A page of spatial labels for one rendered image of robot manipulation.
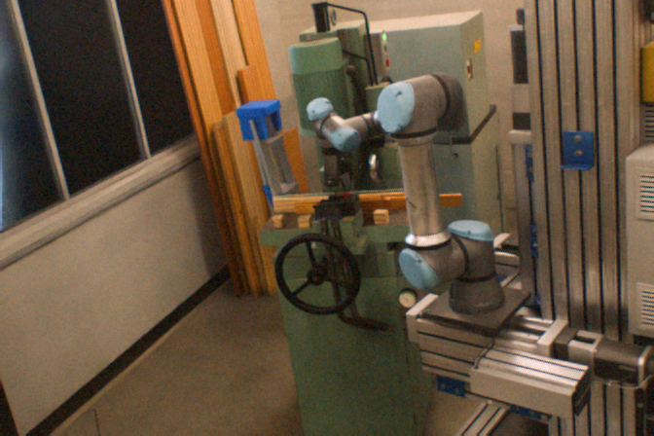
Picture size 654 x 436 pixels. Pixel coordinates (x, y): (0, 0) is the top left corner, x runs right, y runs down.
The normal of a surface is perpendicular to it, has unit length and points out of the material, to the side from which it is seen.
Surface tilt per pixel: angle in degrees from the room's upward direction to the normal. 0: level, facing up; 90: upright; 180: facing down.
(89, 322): 90
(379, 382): 90
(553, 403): 90
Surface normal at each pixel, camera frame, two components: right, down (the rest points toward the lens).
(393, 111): -0.86, 0.15
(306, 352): -0.25, 0.34
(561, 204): -0.61, 0.33
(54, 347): 0.91, 0.00
